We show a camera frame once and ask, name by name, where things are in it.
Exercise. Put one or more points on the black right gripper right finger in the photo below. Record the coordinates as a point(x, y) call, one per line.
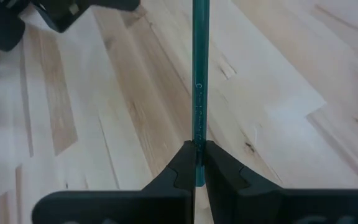
point(244, 202)

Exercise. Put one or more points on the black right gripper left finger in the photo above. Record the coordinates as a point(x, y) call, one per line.
point(166, 202)

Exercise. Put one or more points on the green pencil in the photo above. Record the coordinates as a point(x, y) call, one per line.
point(200, 62)

